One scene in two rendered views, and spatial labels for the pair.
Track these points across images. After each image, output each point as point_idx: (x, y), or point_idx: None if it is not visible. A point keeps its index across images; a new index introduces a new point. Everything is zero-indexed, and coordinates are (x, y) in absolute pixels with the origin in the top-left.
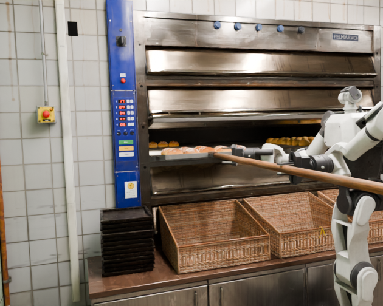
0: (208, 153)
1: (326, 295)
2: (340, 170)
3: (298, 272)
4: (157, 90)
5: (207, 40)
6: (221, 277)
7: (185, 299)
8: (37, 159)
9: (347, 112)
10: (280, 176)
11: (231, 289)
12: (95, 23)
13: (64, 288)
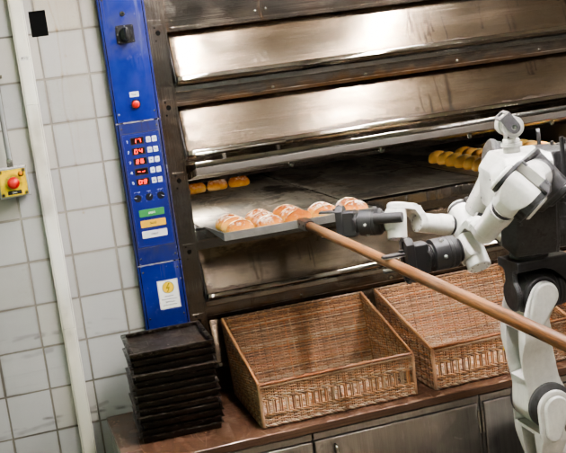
0: (297, 221)
1: (521, 445)
2: (473, 258)
3: (467, 411)
4: (197, 109)
5: (281, 5)
6: (334, 429)
7: None
8: (4, 260)
9: (506, 151)
10: None
11: (353, 447)
12: (75, 7)
13: None
